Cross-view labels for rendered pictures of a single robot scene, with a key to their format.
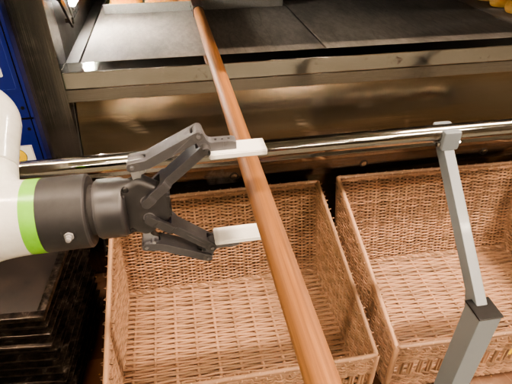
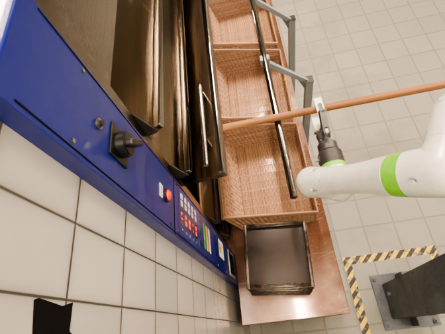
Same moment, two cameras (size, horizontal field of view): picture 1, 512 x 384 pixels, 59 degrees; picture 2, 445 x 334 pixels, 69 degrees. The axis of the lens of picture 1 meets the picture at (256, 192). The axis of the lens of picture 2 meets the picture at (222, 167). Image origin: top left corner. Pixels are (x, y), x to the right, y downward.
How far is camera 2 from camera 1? 129 cm
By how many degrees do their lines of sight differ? 47
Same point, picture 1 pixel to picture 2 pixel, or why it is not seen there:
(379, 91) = not seen: hidden behind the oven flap
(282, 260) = (353, 101)
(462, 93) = not seen: hidden behind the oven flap
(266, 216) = (334, 105)
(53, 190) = (336, 154)
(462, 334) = (309, 89)
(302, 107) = not seen: hidden behind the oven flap
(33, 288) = (288, 232)
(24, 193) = (339, 162)
